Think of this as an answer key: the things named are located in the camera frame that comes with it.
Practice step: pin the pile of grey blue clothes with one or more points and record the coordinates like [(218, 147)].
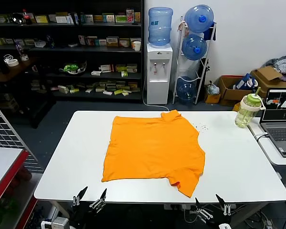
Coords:
[(284, 64)]

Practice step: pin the blue water jug without cap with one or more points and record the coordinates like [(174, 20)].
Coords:
[(186, 90)]

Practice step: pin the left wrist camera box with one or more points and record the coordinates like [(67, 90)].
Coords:
[(57, 223)]

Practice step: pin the clear purple plastic bottle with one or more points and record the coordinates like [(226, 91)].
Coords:
[(19, 48)]

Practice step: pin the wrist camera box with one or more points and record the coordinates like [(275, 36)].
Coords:
[(57, 223), (225, 226)]

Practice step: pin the white flat carton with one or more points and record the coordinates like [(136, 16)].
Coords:
[(61, 19)]

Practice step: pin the orange medicine box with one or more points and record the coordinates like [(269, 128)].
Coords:
[(137, 16)]

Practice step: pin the large brown cardboard box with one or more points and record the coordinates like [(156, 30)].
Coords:
[(267, 74)]

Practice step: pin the green and white medicine box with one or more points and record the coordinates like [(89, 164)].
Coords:
[(88, 18)]

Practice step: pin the green item in plastic bag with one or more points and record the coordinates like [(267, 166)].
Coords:
[(71, 68)]

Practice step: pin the white side table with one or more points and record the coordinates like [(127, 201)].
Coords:
[(267, 150)]

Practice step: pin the orange t-shirt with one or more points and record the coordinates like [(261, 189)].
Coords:
[(152, 148)]

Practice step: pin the cola bottle with red cap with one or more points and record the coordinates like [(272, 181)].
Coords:
[(27, 17)]

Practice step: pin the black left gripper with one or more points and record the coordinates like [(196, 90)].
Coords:
[(82, 213)]

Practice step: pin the scattered dark crumbs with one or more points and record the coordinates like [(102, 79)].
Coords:
[(201, 127)]

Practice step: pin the white water dispenser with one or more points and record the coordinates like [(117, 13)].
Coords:
[(158, 81)]

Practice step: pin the grey plastic bag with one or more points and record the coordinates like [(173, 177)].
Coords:
[(213, 89)]

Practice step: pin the blue water jug with cap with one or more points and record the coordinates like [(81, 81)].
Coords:
[(197, 17), (193, 47)]

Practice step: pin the pink hanging rag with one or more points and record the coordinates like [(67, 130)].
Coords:
[(182, 27)]

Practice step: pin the open cardboard box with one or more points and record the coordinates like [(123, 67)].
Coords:
[(228, 94)]

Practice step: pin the small white flat box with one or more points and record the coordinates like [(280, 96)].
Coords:
[(96, 73)]

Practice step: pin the shiny dark glass bowl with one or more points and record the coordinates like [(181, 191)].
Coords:
[(17, 19)]

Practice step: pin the black metal shelving unit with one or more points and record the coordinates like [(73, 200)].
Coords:
[(109, 50)]

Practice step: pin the pink floral tall box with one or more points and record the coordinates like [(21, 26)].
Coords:
[(130, 15)]

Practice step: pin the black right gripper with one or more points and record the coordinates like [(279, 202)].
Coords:
[(218, 218)]

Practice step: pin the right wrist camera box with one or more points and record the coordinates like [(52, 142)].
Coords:
[(225, 226)]

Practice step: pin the red and white medicine box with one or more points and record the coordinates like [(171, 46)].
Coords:
[(124, 42)]

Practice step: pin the grey open laptop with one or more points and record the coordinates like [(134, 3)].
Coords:
[(281, 133)]

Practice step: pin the teal medicine box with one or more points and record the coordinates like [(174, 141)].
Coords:
[(108, 18)]

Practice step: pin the small yellow cardboard box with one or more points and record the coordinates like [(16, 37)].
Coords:
[(212, 98)]

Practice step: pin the white paper cup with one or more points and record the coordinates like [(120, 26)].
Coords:
[(137, 46)]

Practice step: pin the black tumbler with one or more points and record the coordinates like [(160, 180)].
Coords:
[(2, 65)]

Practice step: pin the yellow label medicine box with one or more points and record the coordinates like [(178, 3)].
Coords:
[(112, 41)]

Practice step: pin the light green medicine box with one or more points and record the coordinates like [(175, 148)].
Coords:
[(121, 18)]

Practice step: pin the clear bottle with green lid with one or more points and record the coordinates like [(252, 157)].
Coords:
[(246, 114)]

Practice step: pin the white box with red stripe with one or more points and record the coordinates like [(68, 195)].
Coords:
[(106, 68)]

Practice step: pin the small blue bottle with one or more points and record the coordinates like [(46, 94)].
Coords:
[(50, 41)]

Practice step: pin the upright blue water jug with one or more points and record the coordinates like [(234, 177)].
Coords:
[(160, 26)]

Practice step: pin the brown wooden desk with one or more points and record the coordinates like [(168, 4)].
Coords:
[(14, 71)]

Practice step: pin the white table with red edge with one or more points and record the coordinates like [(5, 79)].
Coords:
[(2, 162)]

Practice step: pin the white tape roll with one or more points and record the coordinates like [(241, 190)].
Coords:
[(13, 63)]

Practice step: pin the black folded stand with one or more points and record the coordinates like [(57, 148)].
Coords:
[(203, 71)]

